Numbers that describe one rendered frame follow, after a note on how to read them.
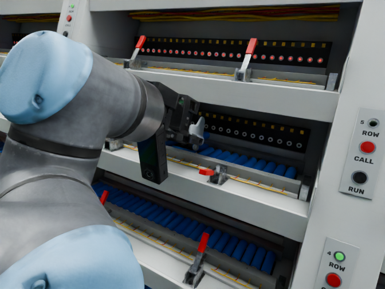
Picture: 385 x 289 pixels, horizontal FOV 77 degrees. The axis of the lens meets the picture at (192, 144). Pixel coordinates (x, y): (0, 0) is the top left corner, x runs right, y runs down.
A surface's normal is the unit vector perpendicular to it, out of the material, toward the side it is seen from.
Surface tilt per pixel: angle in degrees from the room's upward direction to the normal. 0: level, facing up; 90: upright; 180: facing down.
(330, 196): 90
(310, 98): 109
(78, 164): 94
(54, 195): 11
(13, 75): 84
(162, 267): 19
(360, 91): 90
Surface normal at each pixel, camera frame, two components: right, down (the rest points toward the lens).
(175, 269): 0.08, -0.95
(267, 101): -0.49, 0.22
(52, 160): 0.40, 0.16
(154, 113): 0.86, 0.25
